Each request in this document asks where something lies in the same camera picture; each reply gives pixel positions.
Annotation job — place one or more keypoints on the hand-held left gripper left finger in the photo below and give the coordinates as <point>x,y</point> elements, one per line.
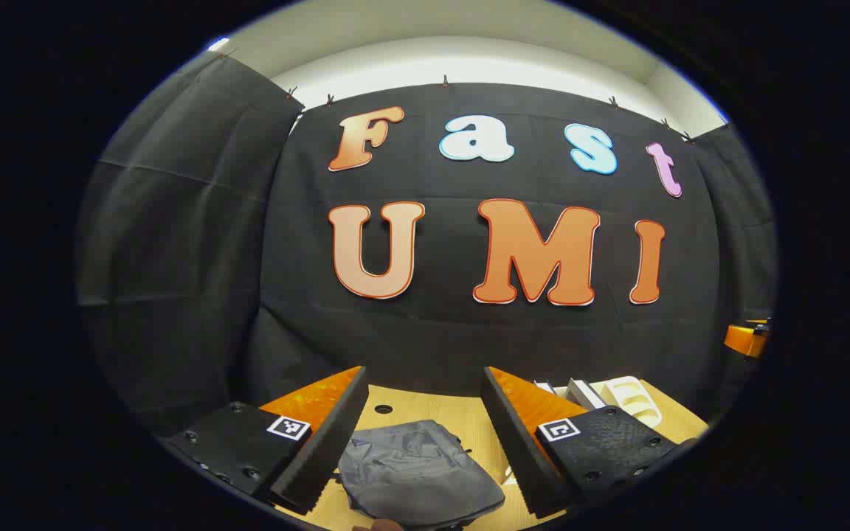
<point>325,446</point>

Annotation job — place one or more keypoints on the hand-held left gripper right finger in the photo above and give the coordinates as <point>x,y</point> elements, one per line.
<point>519,451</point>

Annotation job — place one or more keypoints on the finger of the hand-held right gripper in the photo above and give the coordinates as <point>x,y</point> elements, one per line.
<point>746,341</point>

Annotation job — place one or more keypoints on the grey schoolbag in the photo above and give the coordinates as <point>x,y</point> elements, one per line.
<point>417,472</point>

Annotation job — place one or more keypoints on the white bookshelf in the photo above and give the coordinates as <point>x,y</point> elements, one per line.
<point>635,402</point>

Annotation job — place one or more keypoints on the black backdrop cloth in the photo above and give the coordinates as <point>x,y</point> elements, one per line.
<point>454,332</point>

